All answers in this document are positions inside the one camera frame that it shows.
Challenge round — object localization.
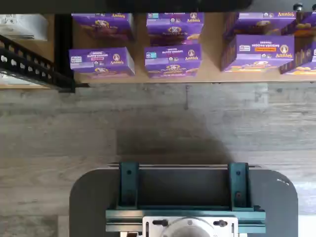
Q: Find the teal aluminium crossbar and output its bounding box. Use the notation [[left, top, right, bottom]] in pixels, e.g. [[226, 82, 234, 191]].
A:
[[105, 206, 267, 234]]

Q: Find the black metal side rail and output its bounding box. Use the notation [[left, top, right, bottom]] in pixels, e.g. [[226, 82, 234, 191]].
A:
[[54, 13, 76, 86]]

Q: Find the purple Annie's snack box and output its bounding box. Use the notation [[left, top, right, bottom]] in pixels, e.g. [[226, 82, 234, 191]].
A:
[[295, 11, 316, 38], [144, 43, 202, 79], [279, 41, 316, 75], [223, 11, 297, 38], [146, 12, 205, 47], [220, 34, 296, 73], [69, 47, 136, 79], [71, 13, 135, 41]]

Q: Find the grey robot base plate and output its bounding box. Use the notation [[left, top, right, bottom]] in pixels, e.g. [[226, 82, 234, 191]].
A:
[[69, 167, 299, 237]]

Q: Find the teal metal bracket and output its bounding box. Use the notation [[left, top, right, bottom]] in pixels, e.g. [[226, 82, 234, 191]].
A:
[[227, 161, 253, 212], [118, 161, 140, 211]]

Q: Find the black perforated rack post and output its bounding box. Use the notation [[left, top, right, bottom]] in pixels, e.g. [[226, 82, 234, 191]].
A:
[[0, 34, 76, 94]]

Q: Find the white mounting plate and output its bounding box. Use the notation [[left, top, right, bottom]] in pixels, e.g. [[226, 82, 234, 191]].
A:
[[142, 215, 239, 237]]

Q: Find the white paper carton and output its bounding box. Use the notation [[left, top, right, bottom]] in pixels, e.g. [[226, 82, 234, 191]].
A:
[[0, 13, 49, 42], [0, 70, 43, 86]]

